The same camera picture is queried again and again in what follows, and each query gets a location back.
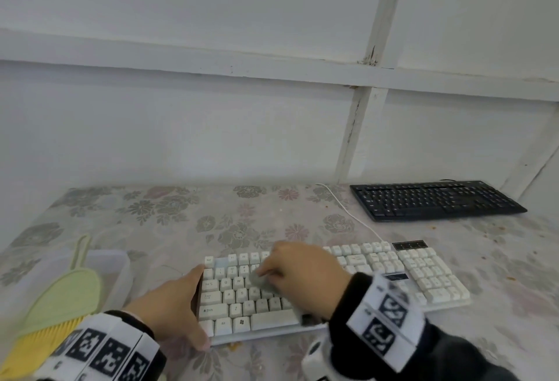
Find black keyboard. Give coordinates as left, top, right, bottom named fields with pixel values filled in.
left=349, top=180, right=528, bottom=223

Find white wooden frame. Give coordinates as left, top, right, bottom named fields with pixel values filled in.
left=0, top=0, right=559, bottom=202

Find person's right hand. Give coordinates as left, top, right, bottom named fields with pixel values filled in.
left=257, top=241, right=353, bottom=320

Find white marker right wristband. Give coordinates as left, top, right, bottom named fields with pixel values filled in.
left=347, top=273, right=427, bottom=373

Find green brush yellow bristles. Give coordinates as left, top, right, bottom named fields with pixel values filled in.
left=0, top=234, right=104, bottom=379

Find white marker left wristband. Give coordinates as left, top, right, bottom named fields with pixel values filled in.
left=37, top=313, right=160, bottom=381

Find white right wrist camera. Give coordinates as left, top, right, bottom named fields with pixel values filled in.
left=301, top=339, right=338, bottom=381

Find person's right forearm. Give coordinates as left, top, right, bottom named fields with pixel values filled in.
left=327, top=272, right=521, bottom=381

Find floral tablecloth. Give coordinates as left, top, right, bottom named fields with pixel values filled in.
left=0, top=184, right=559, bottom=381

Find grey fluffy cloth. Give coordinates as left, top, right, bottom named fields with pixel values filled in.
left=249, top=269, right=315, bottom=327

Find white keyboard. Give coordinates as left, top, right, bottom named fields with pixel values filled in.
left=199, top=240, right=473, bottom=347

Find white marker wristband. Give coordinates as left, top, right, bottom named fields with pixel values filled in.
left=37, top=313, right=160, bottom=381
left=347, top=273, right=427, bottom=373

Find person's left hand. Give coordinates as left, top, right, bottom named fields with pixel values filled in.
left=124, top=264, right=213, bottom=352

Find person's left forearm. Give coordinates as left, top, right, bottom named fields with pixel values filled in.
left=33, top=309, right=168, bottom=381

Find clear plastic container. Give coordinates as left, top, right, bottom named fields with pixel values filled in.
left=26, top=248, right=133, bottom=320

